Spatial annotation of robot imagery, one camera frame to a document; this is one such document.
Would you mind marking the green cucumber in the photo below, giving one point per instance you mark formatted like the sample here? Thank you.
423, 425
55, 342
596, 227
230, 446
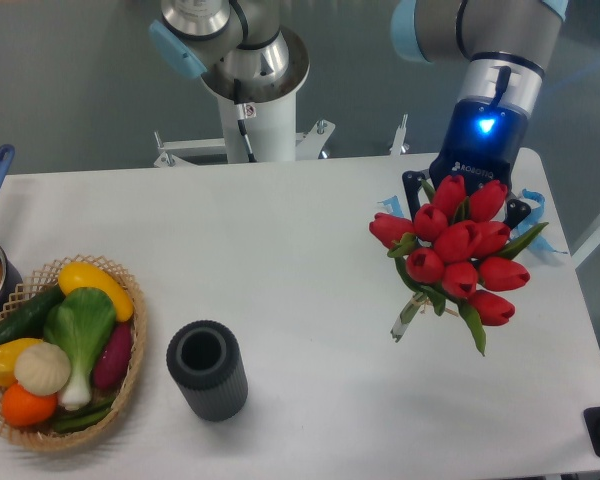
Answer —
29, 318

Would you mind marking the dark grey ribbed vase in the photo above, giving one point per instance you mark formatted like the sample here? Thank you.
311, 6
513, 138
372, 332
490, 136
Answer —
205, 361

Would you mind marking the orange fruit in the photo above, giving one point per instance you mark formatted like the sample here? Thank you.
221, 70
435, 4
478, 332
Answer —
20, 408

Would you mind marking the yellow bell pepper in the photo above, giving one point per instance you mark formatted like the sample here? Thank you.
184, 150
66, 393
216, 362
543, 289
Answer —
9, 353

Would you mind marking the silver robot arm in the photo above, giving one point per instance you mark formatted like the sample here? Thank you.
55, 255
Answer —
508, 44

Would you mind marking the woven wicker basket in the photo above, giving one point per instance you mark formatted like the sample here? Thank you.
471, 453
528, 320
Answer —
41, 437

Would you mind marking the green bean pods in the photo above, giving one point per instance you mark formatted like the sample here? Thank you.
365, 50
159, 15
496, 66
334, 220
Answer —
83, 418

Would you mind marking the purple sweet potato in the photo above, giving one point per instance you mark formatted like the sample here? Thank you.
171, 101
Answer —
112, 365

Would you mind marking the green bok choy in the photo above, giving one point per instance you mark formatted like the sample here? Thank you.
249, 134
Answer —
80, 326

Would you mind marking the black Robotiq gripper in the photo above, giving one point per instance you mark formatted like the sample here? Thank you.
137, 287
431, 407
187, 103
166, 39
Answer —
481, 144

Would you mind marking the white garlic bulb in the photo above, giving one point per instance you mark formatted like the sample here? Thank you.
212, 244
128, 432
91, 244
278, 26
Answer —
42, 369

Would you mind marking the red tulip bouquet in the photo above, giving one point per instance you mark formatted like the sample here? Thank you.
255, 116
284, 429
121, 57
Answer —
471, 291

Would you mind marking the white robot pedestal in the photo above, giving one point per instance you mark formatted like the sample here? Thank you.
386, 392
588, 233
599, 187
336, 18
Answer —
255, 84

